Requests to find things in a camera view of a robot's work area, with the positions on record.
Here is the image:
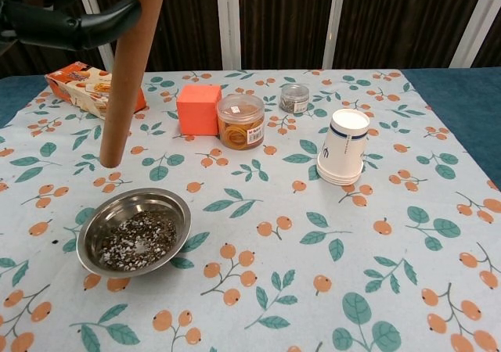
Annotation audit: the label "brown and white mixed grains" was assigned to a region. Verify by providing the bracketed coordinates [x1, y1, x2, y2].
[97, 210, 178, 271]

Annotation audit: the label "metal bowl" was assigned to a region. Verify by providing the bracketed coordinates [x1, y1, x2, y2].
[76, 187, 192, 278]

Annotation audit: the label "orange biscuit box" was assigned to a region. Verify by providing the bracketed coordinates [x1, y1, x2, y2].
[45, 62, 148, 120]

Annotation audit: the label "wooden rolling pin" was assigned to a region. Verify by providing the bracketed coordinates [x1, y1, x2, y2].
[99, 0, 168, 169]

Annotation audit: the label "orange cube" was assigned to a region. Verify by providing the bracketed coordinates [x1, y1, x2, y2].
[175, 84, 222, 137]

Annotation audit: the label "white paper cup stack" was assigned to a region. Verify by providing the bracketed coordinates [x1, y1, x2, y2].
[315, 108, 371, 185]

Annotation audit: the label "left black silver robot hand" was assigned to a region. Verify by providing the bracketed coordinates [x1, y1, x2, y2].
[0, 0, 142, 52]

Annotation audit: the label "white partition post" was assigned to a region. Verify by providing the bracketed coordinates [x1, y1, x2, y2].
[449, 0, 501, 70]
[80, 0, 115, 70]
[218, 0, 242, 71]
[322, 0, 346, 70]

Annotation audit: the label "clear jar of rubber bands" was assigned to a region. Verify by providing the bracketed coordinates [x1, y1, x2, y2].
[217, 93, 265, 149]

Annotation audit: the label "floral tablecloth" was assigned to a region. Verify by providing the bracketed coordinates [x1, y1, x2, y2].
[0, 69, 501, 352]

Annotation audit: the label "small clear jar of clips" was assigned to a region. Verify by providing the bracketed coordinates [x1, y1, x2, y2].
[279, 84, 310, 114]

